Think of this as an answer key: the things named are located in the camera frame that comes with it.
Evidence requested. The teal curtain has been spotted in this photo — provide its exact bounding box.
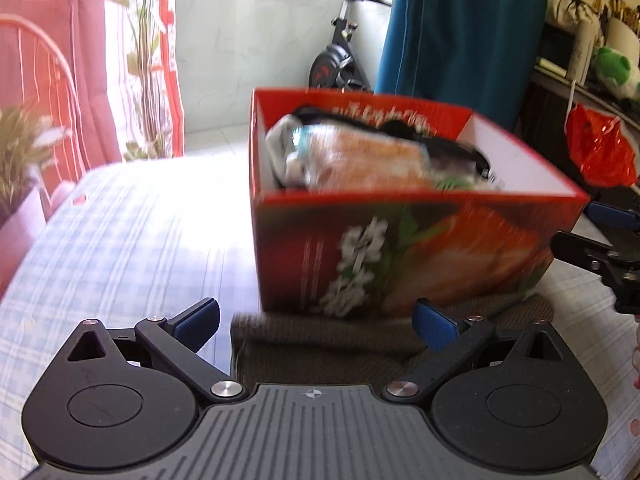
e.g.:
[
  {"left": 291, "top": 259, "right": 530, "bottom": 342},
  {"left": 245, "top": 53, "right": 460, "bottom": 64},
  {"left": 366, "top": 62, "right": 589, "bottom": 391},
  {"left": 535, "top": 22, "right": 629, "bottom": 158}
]
[{"left": 375, "top": 0, "right": 548, "bottom": 130}]

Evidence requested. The black exercise bike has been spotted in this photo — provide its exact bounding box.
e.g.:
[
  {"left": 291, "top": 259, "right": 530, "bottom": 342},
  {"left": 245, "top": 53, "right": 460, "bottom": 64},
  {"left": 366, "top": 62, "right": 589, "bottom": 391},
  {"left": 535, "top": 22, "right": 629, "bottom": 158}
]
[{"left": 308, "top": 0, "right": 392, "bottom": 93}]

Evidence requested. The plaid bed sheet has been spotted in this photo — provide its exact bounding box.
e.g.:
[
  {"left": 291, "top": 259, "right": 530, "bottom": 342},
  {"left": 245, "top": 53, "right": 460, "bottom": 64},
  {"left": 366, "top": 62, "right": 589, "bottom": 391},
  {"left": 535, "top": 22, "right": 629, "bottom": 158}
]
[{"left": 1, "top": 144, "right": 639, "bottom": 479}]

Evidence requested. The red plastic bag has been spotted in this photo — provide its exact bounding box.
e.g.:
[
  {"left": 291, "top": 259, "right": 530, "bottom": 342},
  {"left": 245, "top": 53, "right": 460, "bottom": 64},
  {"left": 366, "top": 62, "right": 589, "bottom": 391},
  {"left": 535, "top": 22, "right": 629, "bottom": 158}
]
[{"left": 565, "top": 103, "right": 639, "bottom": 188}]

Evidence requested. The orange floral cloth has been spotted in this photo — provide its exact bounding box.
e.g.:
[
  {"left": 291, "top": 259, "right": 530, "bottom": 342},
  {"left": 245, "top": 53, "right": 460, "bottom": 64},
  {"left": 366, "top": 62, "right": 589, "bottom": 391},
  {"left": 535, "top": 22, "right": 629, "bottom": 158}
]
[{"left": 297, "top": 125, "right": 437, "bottom": 192}]

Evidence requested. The olive knitted cloth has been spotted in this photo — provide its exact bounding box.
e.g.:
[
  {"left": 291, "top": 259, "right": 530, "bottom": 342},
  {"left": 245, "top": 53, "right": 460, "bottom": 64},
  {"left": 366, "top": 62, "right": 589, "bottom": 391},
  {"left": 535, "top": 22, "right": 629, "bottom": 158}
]
[{"left": 229, "top": 291, "right": 557, "bottom": 391}]

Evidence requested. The green plush toy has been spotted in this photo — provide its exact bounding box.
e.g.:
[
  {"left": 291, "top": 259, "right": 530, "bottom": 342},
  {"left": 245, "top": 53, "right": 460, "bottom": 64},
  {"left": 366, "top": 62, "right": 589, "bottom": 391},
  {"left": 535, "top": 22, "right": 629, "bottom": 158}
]
[{"left": 592, "top": 47, "right": 639, "bottom": 102}]

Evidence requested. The red strawberry cardboard box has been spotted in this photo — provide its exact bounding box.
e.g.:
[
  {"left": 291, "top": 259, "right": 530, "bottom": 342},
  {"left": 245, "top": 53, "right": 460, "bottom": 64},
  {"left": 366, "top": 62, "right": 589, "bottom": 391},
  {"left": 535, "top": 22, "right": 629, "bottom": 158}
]
[{"left": 250, "top": 89, "right": 588, "bottom": 318}]

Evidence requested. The pink printed backdrop curtain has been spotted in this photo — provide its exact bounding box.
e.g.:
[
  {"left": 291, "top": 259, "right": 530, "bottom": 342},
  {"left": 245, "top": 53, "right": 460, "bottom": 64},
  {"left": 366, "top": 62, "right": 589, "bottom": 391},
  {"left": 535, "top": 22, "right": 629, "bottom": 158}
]
[{"left": 1, "top": 0, "right": 184, "bottom": 284}]

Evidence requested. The cluttered dark shelf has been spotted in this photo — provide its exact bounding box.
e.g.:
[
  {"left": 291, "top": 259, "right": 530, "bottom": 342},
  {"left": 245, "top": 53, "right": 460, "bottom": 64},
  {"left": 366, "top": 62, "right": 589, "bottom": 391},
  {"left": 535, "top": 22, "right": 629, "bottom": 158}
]
[{"left": 518, "top": 0, "right": 639, "bottom": 208}]

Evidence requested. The white cloth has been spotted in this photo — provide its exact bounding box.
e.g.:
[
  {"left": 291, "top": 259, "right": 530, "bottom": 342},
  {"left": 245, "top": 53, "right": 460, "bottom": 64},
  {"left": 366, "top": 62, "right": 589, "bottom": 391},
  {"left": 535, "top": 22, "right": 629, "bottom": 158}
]
[{"left": 266, "top": 114, "right": 308, "bottom": 188}]

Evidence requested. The black cloth strap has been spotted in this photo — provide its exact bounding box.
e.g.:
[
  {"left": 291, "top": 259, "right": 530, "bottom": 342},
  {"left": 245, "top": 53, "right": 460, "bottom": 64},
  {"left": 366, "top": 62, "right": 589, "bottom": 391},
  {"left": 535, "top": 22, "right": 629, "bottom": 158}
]
[{"left": 292, "top": 105, "right": 494, "bottom": 181}]

